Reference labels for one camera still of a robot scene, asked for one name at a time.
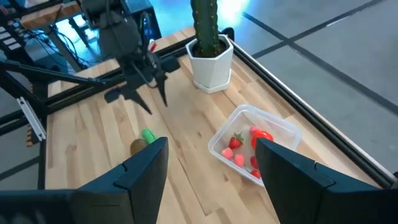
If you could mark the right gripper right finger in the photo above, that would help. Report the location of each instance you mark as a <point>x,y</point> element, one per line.
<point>295,186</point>

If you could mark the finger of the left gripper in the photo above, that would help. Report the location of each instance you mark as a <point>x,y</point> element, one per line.
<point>132,94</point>
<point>163,84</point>

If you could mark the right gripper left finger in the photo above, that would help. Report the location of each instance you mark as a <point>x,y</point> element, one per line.
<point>133,186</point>

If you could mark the red strawberry toy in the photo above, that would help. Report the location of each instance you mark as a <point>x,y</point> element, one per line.
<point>234,143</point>
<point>256,174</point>

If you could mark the small red cherry tomato toy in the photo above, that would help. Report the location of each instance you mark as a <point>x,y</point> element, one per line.
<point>254,161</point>

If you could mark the large red tomato toy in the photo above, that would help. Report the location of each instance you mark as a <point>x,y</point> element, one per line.
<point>262,136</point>

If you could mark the small pink produce toy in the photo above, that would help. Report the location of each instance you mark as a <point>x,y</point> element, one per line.
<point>238,160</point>
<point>227,153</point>
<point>254,129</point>

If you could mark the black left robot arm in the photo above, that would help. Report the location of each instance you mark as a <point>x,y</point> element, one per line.
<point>118,34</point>

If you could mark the clear plastic tupperware container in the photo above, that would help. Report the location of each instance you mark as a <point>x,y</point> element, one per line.
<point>280,124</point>

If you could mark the brown kiwi toy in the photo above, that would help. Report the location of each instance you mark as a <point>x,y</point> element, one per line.
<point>137,146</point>

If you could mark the white hexagonal plant pot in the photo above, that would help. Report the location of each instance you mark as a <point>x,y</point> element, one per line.
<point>211,71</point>

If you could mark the green cactus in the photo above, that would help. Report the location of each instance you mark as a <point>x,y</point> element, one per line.
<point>205,25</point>

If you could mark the black support bar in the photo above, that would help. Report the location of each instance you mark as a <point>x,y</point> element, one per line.
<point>46,73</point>

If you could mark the wooden desk top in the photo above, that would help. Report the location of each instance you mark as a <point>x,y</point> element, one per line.
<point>43,15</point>

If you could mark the black device with white labels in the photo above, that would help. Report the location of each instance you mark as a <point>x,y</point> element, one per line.
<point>9,37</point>

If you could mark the silver metal bracket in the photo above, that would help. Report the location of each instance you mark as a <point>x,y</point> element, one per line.
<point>31,118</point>

